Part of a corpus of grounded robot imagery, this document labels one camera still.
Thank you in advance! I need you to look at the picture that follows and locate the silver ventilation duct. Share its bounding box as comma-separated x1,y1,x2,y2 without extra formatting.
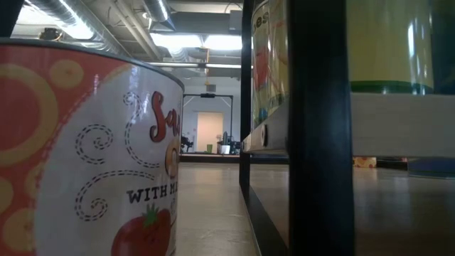
141,0,177,31

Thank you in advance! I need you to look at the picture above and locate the Saucy spaghetti short can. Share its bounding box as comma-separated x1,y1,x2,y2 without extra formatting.
0,37,186,256

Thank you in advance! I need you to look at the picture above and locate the long ceiling light strip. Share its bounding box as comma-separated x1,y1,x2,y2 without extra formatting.
147,60,242,70

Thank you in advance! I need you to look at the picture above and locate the black gantry frame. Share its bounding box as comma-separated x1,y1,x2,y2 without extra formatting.
182,92,235,154

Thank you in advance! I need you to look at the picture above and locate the beige door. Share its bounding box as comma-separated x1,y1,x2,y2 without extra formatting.
196,111,225,154

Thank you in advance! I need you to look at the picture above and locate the yellow red-patterned short can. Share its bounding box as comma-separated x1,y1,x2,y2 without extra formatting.
352,156,378,169

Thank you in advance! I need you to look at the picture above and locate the Carrots labelled tall can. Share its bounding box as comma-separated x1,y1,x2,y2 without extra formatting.
346,0,435,95

